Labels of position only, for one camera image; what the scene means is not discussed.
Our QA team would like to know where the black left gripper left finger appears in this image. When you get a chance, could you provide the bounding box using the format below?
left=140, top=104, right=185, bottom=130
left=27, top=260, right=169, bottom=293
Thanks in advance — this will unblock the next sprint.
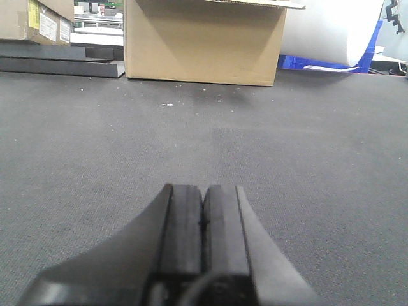
left=18, top=184, right=201, bottom=305

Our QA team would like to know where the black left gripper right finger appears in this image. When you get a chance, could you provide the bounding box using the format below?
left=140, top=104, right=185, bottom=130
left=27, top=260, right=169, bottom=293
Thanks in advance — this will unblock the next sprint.
left=203, top=185, right=322, bottom=305

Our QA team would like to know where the dark grey table mat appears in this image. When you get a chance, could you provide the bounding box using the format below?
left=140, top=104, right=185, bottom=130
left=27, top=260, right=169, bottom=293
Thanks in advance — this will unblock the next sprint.
left=1, top=71, right=407, bottom=305

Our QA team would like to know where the blue plastic crate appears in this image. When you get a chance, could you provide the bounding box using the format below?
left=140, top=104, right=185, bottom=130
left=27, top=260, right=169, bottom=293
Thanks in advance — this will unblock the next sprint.
left=277, top=20, right=383, bottom=73

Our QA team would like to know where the large brown cardboard box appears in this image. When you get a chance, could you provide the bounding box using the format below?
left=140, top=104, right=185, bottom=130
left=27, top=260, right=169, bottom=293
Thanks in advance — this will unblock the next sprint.
left=124, top=0, right=305, bottom=87

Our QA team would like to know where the labelled cardboard box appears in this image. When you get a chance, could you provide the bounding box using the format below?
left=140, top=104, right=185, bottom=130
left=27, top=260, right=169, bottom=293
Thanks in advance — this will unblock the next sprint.
left=1, top=0, right=75, bottom=45

